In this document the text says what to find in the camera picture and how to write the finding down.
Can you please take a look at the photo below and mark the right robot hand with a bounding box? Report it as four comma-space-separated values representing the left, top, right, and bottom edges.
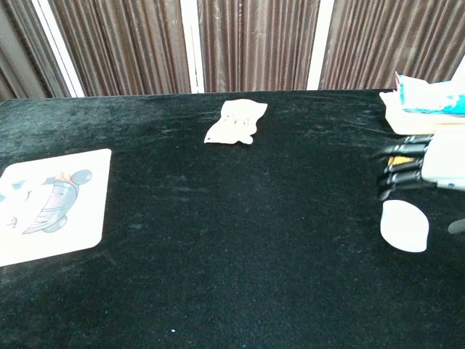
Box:
372, 132, 465, 236

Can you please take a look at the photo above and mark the white oval puzzle piece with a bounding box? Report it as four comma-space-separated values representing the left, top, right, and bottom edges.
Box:
379, 198, 430, 253

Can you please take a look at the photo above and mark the white cartoon mouse board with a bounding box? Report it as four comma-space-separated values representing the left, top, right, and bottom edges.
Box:
0, 148, 113, 268

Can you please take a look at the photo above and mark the blue white snack bag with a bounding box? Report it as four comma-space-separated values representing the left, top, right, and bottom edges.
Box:
395, 71, 465, 116

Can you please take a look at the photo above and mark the brown pleated curtain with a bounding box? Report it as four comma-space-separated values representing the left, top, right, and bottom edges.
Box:
0, 0, 70, 102
318, 0, 465, 90
49, 0, 192, 97
198, 0, 321, 92

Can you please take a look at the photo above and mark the orange spouted drink pouch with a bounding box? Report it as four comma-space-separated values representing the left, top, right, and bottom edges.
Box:
203, 99, 269, 145

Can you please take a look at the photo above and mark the black velvet tablecloth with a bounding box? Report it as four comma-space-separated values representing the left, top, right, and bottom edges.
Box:
0, 89, 465, 349

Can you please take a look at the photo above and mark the white partition frame post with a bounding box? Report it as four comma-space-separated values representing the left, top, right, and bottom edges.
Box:
31, 0, 86, 98
306, 0, 336, 91
179, 0, 206, 94

